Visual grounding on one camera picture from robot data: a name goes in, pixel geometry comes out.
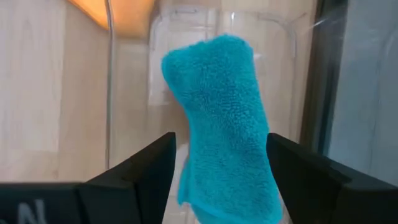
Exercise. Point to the clear plastic bin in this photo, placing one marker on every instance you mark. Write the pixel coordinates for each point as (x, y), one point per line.
(183, 18)

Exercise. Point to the orange microfiber towel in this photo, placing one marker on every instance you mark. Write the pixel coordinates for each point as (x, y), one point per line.
(124, 15)

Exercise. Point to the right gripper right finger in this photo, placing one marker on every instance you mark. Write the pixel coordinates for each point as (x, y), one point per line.
(326, 199)

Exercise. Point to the teal microfiber towel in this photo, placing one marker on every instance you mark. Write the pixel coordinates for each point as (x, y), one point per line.
(224, 124)

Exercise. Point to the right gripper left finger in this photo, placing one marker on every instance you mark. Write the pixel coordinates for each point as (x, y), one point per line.
(93, 202)

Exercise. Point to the black aluminium table frame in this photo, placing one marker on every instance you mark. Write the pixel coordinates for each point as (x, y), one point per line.
(323, 77)

